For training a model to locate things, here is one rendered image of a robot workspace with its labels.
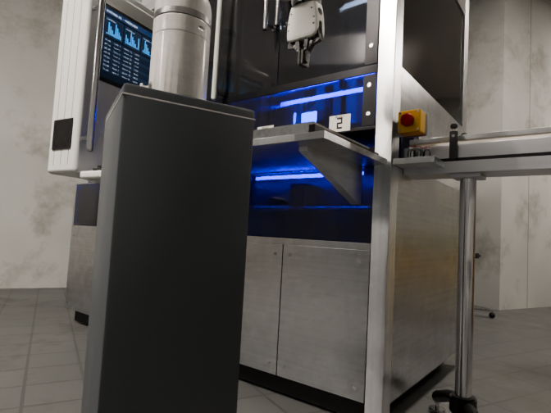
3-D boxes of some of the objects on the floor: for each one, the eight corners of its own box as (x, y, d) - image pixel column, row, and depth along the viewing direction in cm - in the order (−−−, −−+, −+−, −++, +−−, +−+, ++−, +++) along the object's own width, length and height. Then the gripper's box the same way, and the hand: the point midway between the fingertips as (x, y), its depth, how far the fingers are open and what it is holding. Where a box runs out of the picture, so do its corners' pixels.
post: (371, 425, 135) (393, -167, 149) (389, 432, 131) (410, -176, 145) (362, 433, 129) (387, -182, 143) (380, 439, 126) (403, -193, 140)
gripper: (276, 4, 116) (273, 67, 115) (322, -13, 107) (319, 55, 106) (292, 15, 122) (289, 75, 121) (336, 1, 113) (333, 65, 112)
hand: (303, 59), depth 113 cm, fingers closed
